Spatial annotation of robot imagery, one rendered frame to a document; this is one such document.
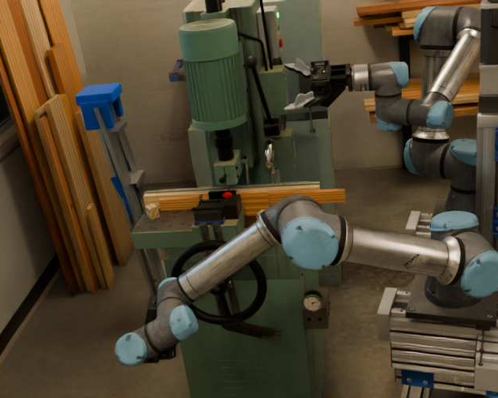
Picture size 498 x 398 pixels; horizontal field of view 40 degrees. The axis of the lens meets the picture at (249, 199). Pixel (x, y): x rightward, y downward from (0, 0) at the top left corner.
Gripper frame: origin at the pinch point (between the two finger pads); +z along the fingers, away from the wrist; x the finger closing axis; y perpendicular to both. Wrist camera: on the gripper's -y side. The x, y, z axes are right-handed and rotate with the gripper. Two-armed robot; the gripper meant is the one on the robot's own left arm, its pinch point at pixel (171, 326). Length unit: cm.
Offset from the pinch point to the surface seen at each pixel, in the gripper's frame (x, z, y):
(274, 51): 27, 37, -88
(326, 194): 42, 34, -38
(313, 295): 37.6, 27.0, -6.2
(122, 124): -48, 92, -79
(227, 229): 14.3, 11.4, -27.2
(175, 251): -6.0, 25.8, -21.5
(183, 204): -5, 35, -37
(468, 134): 121, 280, -95
